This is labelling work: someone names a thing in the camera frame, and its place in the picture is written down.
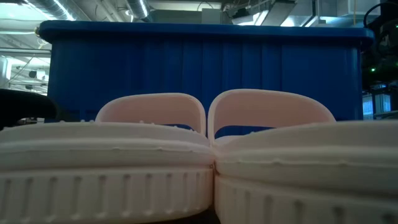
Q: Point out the pink rubber slide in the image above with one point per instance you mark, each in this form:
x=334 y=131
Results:
x=93 y=186
x=311 y=186

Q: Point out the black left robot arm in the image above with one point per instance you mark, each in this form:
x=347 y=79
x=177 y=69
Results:
x=25 y=105

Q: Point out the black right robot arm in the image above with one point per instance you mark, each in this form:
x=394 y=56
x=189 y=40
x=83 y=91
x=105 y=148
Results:
x=385 y=46

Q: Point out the blue plastic bin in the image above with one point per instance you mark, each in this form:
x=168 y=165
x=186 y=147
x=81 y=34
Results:
x=186 y=62

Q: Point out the silver ventilation duct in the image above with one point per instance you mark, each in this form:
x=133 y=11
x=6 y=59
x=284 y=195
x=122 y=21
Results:
x=53 y=7
x=138 y=9

